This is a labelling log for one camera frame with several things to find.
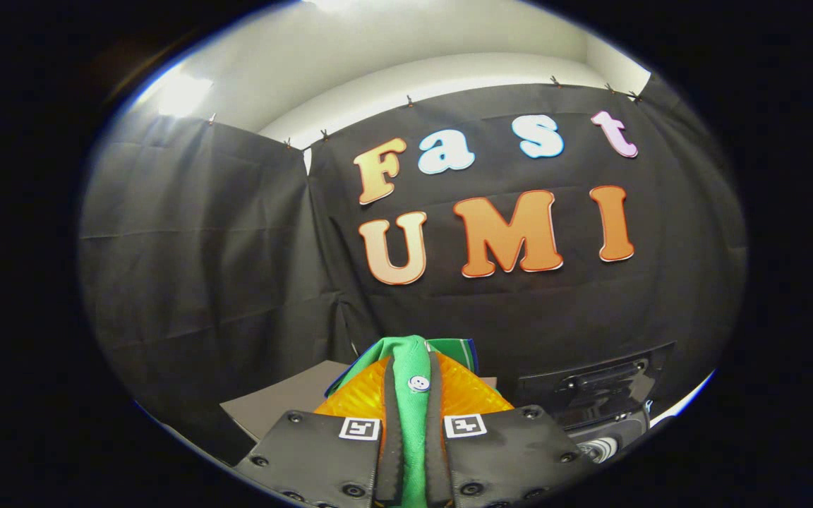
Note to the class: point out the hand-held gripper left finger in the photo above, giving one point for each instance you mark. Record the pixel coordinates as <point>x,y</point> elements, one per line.
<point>322,458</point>

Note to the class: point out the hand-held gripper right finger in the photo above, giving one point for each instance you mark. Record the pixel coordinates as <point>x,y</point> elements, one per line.
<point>512,458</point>

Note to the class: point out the green polo shirt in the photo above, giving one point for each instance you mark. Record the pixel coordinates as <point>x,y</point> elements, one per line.
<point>412,437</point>

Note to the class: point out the grey flat board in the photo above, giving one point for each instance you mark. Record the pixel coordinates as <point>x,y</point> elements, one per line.
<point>272,406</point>

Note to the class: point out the black backdrop cloth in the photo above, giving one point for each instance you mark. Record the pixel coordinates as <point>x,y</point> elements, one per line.
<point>519,310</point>

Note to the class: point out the white flat panel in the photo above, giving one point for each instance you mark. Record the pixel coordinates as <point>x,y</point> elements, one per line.
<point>685,398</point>

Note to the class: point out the row of black backdrop clips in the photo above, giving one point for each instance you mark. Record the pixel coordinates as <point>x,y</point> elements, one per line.
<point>323,134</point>

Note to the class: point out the ceiling light panel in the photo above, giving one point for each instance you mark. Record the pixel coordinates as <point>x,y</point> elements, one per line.
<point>182,94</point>

